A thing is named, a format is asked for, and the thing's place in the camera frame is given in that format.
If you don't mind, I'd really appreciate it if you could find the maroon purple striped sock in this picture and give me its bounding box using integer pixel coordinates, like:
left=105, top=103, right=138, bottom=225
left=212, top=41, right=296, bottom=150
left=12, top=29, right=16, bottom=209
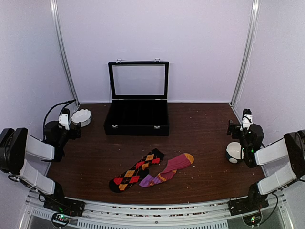
left=139, top=153, right=194, bottom=188

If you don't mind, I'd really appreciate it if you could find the black red orange argyle sock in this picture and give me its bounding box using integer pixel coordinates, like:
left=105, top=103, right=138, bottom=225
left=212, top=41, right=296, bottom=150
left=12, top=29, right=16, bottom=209
left=109, top=148, right=165, bottom=193

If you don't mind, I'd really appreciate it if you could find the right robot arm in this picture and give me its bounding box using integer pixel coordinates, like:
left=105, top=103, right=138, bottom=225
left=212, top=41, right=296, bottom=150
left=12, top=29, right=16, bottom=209
left=225, top=116, right=305, bottom=211

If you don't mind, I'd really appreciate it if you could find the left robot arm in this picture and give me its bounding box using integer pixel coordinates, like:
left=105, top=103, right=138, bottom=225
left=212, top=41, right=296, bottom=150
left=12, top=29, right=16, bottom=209
left=0, top=100, right=81, bottom=212

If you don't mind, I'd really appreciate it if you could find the white and navy bowl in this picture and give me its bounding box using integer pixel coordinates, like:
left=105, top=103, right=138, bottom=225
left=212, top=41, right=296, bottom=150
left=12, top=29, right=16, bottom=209
left=225, top=142, right=244, bottom=164

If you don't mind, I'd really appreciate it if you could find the white fluted bowl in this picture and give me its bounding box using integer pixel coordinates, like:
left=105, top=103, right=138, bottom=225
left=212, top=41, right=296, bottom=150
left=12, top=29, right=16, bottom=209
left=71, top=109, right=92, bottom=127

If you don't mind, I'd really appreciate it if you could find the black display box with lid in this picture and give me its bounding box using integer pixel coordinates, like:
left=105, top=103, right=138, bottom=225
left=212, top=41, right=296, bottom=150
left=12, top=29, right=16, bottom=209
left=103, top=60, right=170, bottom=136

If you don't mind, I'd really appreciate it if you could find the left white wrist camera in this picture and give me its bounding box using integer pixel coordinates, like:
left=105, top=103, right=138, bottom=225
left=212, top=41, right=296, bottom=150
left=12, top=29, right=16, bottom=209
left=58, top=108, right=70, bottom=131

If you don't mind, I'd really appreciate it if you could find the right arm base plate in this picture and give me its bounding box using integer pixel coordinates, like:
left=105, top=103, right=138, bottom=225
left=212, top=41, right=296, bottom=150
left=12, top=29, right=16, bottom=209
left=228, top=198, right=269, bottom=216

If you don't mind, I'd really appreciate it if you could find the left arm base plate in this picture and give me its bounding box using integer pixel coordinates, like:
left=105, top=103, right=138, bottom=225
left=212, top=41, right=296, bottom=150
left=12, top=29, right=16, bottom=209
left=43, top=199, right=85, bottom=217

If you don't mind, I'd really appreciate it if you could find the front aluminium rail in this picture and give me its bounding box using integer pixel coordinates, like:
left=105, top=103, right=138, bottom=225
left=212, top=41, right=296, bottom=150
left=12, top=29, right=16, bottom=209
left=22, top=188, right=286, bottom=229

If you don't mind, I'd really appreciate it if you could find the left aluminium frame post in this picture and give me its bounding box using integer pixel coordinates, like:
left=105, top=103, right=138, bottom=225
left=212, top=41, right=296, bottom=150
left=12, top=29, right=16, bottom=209
left=50, top=0, right=80, bottom=106

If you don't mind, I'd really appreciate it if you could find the aluminium frame post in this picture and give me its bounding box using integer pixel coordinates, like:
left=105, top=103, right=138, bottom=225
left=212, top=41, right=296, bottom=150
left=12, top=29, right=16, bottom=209
left=50, top=0, right=80, bottom=106
left=231, top=0, right=261, bottom=109

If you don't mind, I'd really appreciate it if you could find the right aluminium frame post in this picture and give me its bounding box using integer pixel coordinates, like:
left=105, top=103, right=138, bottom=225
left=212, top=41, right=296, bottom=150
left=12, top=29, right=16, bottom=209
left=231, top=0, right=261, bottom=109

